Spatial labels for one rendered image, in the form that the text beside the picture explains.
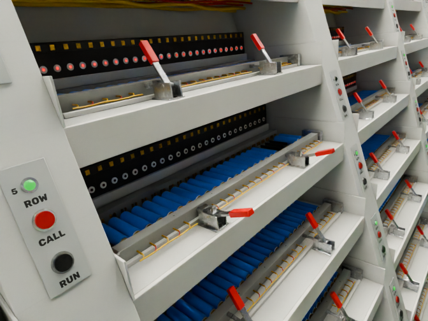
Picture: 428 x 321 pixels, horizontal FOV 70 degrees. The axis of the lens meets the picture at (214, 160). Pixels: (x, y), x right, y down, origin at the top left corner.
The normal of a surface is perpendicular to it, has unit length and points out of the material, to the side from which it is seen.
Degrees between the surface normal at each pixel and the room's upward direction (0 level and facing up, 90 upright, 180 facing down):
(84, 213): 90
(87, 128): 108
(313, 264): 18
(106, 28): 90
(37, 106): 90
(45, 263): 90
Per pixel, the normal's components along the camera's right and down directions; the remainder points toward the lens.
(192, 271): 0.74, 0.16
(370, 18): -0.66, 0.32
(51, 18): 0.68, -0.13
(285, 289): -0.10, -0.94
